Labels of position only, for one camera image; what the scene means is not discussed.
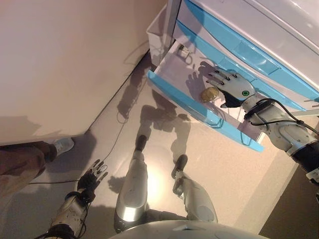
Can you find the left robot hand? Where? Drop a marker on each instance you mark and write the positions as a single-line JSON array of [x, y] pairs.
[[91, 178]]

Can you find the white medical cart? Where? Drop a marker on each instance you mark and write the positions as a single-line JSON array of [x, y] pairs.
[[274, 25]]

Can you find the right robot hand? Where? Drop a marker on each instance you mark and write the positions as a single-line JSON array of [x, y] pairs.
[[236, 85]]

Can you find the left robot leg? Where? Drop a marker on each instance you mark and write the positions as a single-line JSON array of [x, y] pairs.
[[132, 189]]

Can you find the light blue sneaker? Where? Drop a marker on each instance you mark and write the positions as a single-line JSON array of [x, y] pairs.
[[63, 147]]

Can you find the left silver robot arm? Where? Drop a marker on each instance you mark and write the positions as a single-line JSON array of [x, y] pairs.
[[67, 211]]

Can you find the grey robot torso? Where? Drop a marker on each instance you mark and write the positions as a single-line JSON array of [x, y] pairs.
[[187, 230]]

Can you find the white translucent side bin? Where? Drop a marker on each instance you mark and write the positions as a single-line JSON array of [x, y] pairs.
[[155, 49]]

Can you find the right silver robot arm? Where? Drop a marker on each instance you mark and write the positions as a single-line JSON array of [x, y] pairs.
[[281, 132]]

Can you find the small white box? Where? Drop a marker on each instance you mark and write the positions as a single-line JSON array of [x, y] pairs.
[[185, 51]]

